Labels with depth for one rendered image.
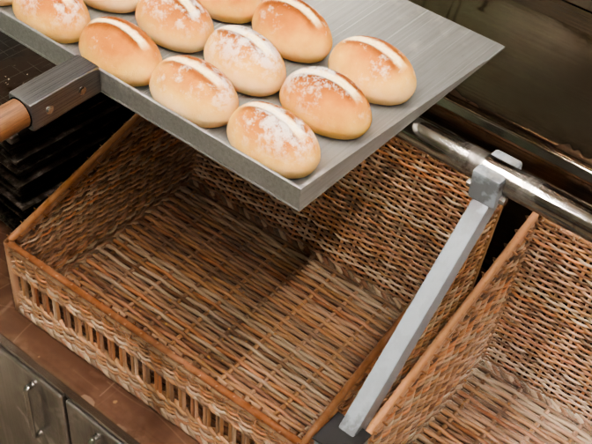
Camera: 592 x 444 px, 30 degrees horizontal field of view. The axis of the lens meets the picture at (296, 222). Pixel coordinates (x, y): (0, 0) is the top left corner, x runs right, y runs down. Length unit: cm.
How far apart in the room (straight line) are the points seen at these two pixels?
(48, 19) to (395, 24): 38
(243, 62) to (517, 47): 50
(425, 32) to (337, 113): 23
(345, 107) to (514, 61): 49
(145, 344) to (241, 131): 52
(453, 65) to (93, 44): 38
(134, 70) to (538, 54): 59
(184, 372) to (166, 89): 49
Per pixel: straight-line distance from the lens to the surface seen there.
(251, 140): 101
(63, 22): 118
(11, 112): 107
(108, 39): 112
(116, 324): 151
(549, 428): 162
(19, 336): 169
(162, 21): 117
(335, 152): 106
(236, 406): 141
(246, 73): 110
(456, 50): 122
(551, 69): 148
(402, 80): 110
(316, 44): 115
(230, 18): 121
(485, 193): 108
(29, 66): 182
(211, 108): 106
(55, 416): 175
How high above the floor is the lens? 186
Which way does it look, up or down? 44 degrees down
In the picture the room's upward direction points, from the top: 4 degrees clockwise
